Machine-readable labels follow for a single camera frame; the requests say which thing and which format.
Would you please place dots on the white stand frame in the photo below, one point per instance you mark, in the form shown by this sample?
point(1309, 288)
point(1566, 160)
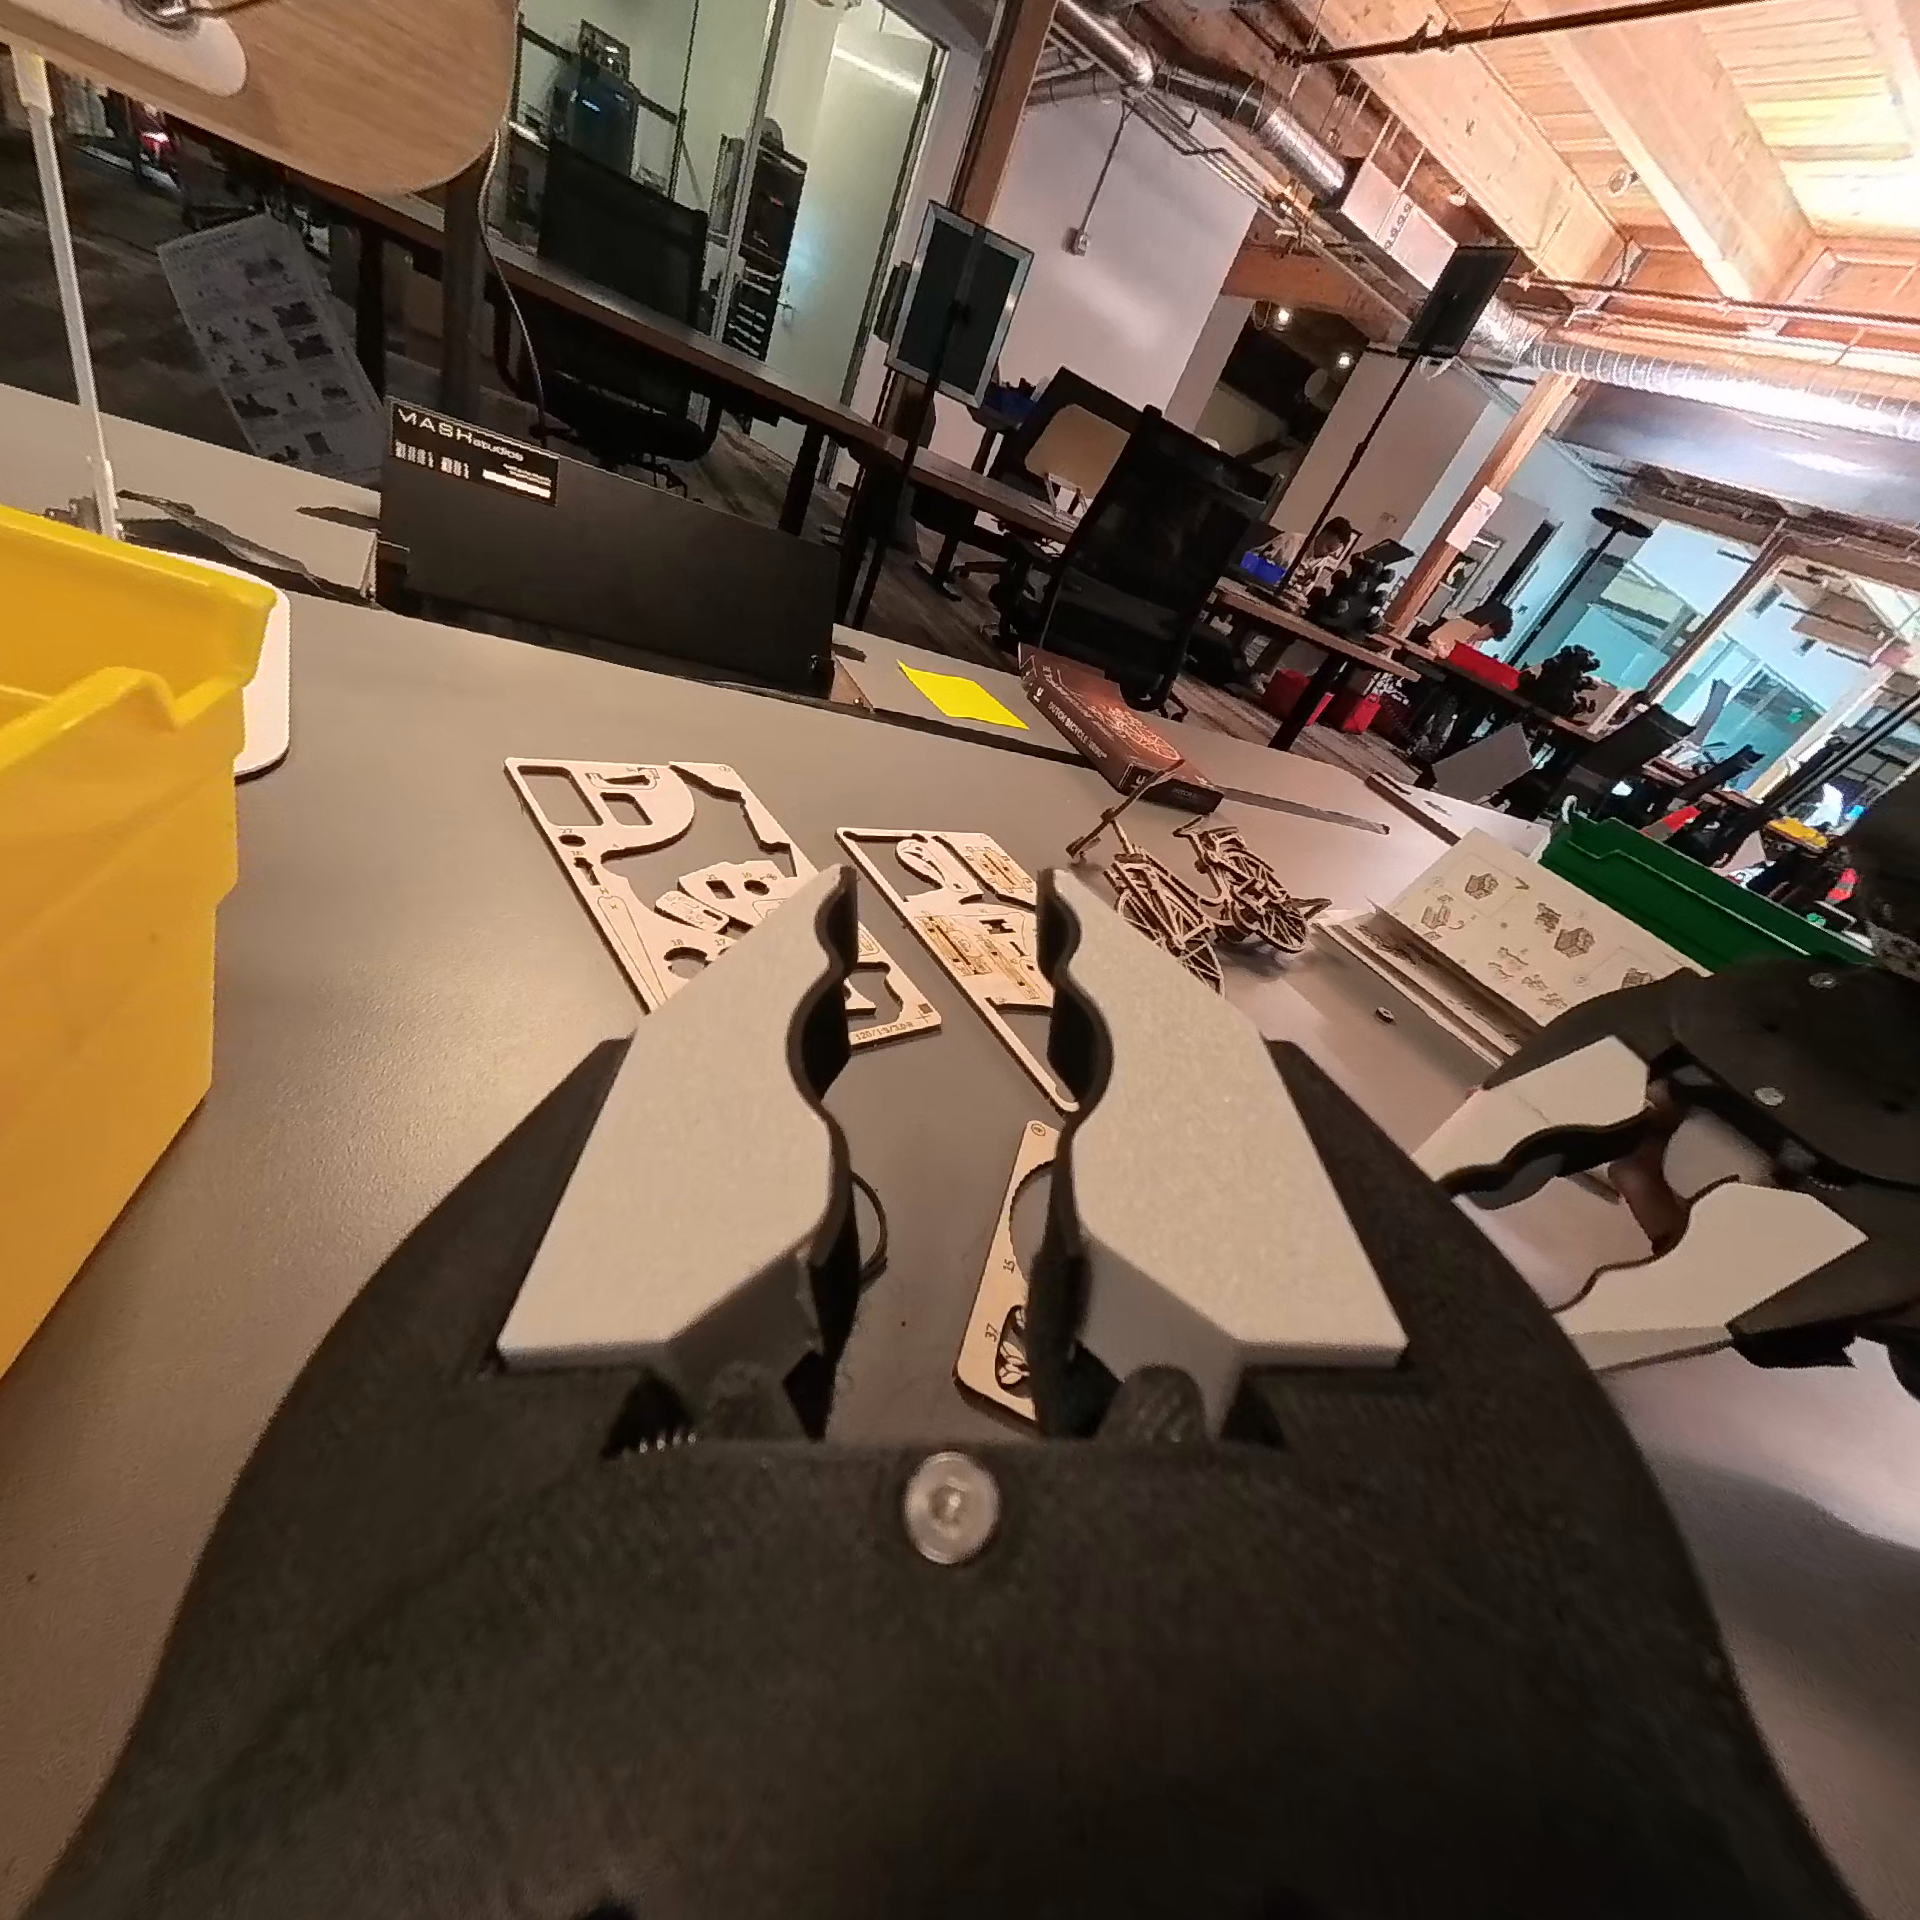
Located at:
point(67, 302)

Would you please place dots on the wooden bicycle model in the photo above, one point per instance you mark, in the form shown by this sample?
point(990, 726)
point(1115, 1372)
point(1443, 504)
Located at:
point(1170, 898)

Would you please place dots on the yellow plastic bin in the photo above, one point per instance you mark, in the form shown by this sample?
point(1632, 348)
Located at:
point(105, 898)

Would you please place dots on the printed paper poster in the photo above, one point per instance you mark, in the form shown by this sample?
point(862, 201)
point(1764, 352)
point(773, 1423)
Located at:
point(271, 345)

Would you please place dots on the black mesh office chair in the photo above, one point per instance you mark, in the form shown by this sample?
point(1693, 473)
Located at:
point(1154, 557)

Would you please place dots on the metal ruler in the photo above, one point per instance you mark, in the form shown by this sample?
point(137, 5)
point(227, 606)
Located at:
point(1291, 804)

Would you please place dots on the laser-cut wooden parts sheet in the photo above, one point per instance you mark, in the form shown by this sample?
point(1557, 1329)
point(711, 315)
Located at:
point(632, 840)
point(998, 1321)
point(961, 933)

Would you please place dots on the wooden panel with black label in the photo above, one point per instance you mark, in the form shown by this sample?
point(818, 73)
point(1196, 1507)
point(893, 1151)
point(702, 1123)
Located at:
point(301, 78)

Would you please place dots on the screen on floor stand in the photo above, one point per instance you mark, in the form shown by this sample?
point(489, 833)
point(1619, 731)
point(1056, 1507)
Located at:
point(961, 302)

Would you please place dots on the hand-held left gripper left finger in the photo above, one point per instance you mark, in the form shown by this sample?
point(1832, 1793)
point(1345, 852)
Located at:
point(673, 1172)

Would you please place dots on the black box with white label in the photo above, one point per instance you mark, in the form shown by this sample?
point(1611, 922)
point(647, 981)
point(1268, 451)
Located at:
point(600, 571)

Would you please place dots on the long dark office table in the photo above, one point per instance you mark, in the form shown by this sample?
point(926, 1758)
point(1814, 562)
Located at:
point(813, 403)

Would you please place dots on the dark model kit box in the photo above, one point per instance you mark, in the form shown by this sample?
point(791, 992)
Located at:
point(1112, 721)

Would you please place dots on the instruction booklet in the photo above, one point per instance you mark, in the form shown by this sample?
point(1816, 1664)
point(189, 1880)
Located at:
point(1517, 915)

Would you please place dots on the green plastic bin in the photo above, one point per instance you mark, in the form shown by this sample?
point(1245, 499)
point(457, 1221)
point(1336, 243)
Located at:
point(1650, 885)

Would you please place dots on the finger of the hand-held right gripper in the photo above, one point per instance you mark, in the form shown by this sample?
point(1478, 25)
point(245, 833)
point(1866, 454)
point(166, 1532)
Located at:
point(1726, 1276)
point(1546, 1113)

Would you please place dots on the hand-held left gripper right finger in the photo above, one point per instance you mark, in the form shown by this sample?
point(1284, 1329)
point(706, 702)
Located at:
point(1228, 1201)

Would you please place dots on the yellow sticky note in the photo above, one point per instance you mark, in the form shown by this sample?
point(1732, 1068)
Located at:
point(961, 696)

